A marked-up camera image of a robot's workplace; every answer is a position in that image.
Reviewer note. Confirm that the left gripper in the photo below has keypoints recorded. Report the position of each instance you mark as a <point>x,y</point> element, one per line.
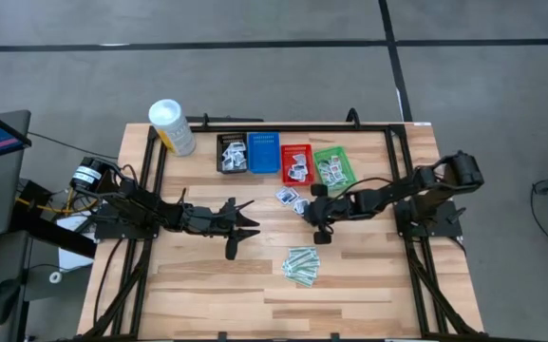
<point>209,221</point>

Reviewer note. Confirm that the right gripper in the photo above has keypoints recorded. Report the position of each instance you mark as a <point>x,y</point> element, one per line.
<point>335,208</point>

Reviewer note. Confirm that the blue-print alcohol pad packet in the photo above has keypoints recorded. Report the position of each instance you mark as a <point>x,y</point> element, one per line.
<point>298,159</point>
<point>294,172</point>
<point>300,177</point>
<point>287,195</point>
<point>299,205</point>
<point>302,168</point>

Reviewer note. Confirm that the red-print white packet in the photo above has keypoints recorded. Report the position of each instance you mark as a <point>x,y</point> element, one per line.
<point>335,164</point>
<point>323,167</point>
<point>326,178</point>
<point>336,175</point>
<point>341,180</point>

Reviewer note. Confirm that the green-striped bandage strip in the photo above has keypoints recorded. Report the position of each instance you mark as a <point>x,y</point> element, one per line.
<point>302,274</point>
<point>297,267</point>
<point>302,259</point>
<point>304,282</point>
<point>304,250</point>

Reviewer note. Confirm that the black-print white packet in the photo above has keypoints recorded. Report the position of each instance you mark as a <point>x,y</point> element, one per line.
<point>240,166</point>
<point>228,165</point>
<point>241,157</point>
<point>233,158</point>
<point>238,147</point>
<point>228,154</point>

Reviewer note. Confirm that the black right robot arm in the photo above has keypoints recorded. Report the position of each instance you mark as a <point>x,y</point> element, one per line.
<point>387,194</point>

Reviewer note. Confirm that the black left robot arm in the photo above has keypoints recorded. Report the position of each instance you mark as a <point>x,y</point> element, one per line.
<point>140,206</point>

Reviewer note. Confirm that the green plastic basket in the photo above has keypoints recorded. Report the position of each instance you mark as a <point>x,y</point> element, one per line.
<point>349,164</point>

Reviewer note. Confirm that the red plastic basket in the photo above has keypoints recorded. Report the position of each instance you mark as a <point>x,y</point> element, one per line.
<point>285,164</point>

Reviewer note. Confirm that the black plastic basket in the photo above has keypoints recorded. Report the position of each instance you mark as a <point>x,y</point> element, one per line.
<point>219,161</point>

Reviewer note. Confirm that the blue plastic basket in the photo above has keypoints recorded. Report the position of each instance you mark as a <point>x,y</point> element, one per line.
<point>264,157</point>

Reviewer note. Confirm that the black flat table clamp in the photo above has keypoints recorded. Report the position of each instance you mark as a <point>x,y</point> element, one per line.
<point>235,119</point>

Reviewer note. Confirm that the black arched table clamp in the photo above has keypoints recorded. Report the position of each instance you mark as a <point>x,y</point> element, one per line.
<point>353,110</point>

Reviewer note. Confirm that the white yellow wipes canister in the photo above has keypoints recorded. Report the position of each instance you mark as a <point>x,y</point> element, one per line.
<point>174,128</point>

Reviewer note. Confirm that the white paper sheet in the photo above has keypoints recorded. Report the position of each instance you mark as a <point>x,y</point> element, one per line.
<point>71,259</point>

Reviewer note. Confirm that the black support beam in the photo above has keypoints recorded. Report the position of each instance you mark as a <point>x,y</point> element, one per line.
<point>55,235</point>

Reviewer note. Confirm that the white tape roll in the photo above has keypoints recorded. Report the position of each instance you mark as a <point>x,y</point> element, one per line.
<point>51,278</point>

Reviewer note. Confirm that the black computer mouse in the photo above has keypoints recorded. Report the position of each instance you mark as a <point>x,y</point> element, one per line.
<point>0,299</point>

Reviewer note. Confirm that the black aluminium rig frame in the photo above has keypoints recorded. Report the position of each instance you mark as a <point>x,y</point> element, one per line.
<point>302,128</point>

